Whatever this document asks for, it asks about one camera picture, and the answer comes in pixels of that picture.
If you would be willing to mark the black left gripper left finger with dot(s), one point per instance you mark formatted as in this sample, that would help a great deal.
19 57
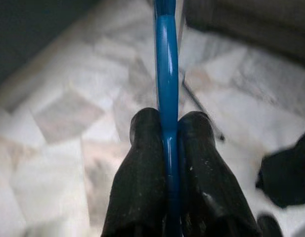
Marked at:
140 185

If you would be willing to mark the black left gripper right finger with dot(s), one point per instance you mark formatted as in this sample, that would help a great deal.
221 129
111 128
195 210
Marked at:
206 172

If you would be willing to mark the black shirt with printed logo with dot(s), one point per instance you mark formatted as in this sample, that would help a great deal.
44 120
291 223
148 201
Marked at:
288 172

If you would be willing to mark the blue plastic hanger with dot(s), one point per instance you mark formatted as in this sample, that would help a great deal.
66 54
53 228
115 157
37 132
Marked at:
167 74

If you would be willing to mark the dark brown fabric sofa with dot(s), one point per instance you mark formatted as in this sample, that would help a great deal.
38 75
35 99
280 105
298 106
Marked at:
253 19

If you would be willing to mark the long black tv console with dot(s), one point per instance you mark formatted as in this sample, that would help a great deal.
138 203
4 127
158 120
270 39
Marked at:
18 24

